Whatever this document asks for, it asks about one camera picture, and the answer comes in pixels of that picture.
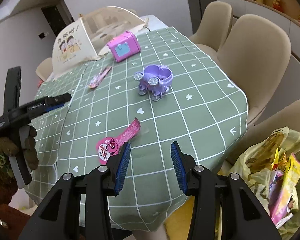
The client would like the pink toy box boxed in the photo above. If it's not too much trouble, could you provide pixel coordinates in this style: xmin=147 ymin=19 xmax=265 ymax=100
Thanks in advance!
xmin=107 ymin=31 xmax=141 ymax=62

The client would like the pink panda wrapper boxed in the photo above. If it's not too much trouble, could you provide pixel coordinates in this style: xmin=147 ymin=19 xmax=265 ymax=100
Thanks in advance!
xmin=95 ymin=118 xmax=141 ymax=165

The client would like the yellow plastic trash bag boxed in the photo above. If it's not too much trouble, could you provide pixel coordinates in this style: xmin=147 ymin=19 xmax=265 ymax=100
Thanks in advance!
xmin=226 ymin=127 xmax=300 ymax=239

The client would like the beige chair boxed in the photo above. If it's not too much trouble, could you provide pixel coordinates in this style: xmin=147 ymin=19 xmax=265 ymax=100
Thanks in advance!
xmin=226 ymin=99 xmax=300 ymax=165
xmin=36 ymin=57 xmax=53 ymax=81
xmin=189 ymin=1 xmax=233 ymax=53
xmin=217 ymin=14 xmax=292 ymax=126

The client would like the pink long wrapper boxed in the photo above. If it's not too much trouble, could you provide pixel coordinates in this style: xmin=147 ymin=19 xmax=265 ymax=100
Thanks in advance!
xmin=87 ymin=66 xmax=112 ymax=89

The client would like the beige mesh food cover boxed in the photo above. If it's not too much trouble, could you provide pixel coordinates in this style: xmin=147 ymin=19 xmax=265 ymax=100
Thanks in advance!
xmin=52 ymin=6 xmax=148 ymax=79

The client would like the yellow seat cushion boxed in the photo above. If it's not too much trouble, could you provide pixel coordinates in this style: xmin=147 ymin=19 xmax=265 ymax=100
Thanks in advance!
xmin=164 ymin=196 xmax=195 ymax=240

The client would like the green checkered tablecloth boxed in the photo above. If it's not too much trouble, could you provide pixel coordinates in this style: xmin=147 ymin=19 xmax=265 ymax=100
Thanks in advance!
xmin=25 ymin=27 xmax=248 ymax=231

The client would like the middle beige chair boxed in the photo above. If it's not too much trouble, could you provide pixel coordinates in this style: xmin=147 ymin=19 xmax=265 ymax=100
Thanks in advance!
xmin=217 ymin=14 xmax=292 ymax=126

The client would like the near beige chair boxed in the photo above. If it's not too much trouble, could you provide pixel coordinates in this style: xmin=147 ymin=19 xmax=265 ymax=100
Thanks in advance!
xmin=226 ymin=99 xmax=300 ymax=165

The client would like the gloved left hand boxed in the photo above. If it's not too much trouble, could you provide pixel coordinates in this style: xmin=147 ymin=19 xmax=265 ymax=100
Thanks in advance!
xmin=0 ymin=126 xmax=39 ymax=173

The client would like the yellow chips bag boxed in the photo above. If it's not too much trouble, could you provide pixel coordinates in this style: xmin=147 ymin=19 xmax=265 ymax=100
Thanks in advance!
xmin=271 ymin=148 xmax=300 ymax=177

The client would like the purple toy carriage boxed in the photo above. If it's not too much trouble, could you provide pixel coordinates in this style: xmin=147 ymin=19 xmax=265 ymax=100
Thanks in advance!
xmin=133 ymin=64 xmax=174 ymax=101

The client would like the beige chair far left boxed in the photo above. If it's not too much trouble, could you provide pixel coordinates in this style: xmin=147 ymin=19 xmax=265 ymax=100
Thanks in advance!
xmin=36 ymin=57 xmax=53 ymax=81

